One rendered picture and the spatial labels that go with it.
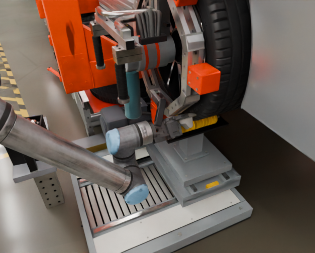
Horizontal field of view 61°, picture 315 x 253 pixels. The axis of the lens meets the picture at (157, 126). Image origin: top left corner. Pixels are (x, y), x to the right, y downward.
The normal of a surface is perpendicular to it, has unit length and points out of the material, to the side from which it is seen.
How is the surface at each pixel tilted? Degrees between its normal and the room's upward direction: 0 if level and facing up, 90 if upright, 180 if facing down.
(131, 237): 0
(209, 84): 90
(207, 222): 0
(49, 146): 70
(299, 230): 0
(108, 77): 90
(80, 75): 90
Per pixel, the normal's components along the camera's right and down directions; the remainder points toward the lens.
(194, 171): -0.03, -0.81
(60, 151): 0.68, 0.07
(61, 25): 0.40, 0.53
